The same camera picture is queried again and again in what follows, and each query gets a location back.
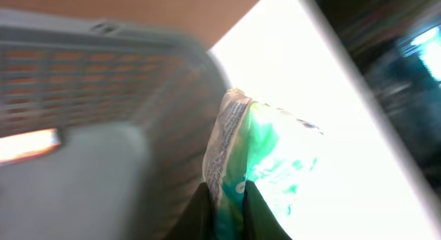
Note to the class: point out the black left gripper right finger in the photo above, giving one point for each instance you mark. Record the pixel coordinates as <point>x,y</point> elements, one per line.
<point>259,223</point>

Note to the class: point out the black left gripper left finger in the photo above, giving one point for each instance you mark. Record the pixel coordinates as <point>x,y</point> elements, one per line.
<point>196,221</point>

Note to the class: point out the green tissue pack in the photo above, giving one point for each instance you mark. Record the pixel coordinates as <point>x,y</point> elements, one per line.
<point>253,141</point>

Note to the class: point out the small orange box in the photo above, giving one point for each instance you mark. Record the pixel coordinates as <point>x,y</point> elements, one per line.
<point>19,147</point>

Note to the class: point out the grey plastic mesh basket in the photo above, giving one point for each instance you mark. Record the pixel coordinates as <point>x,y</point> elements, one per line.
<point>135,106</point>

